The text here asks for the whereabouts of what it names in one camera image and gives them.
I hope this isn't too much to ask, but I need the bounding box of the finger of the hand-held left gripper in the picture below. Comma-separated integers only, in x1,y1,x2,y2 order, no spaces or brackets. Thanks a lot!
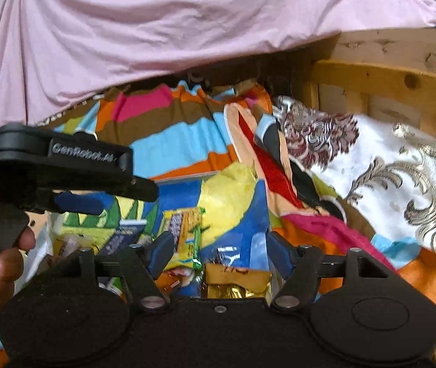
125,176,160,202
36,190,108,216

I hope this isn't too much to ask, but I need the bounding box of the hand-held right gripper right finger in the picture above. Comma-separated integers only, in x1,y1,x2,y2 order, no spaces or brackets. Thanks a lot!
266,233,400,312

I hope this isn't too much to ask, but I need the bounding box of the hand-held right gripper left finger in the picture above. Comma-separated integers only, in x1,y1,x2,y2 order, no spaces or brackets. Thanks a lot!
22,231,175,312

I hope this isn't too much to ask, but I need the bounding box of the green yellow snack packet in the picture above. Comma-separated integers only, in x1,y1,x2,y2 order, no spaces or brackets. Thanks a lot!
162,206,207,271

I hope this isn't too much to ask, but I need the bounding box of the grey tray with dinosaur drawing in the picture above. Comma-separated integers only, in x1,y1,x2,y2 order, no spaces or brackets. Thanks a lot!
30,163,277,300

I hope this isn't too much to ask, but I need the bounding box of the gold foil snack packet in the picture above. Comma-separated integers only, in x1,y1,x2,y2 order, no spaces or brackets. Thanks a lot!
206,263,273,300

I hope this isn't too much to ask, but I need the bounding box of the person's left hand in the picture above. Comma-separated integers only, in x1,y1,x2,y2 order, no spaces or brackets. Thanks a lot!
0,224,37,320

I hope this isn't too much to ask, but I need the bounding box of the printed monkey blanket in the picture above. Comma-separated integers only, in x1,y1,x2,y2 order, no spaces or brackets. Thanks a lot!
0,79,436,368

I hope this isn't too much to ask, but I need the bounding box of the white floral quilt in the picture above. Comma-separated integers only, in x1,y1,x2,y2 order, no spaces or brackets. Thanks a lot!
273,96,436,270

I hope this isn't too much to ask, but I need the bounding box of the pink bed sheet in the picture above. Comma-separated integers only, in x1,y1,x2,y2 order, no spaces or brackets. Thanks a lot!
0,0,436,132

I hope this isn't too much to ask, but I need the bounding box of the wooden headboard box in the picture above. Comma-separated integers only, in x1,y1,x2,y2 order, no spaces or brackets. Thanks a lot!
294,27,436,101

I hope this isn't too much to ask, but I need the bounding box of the wooden bed rail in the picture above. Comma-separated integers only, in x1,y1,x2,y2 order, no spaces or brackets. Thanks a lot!
312,59,436,151

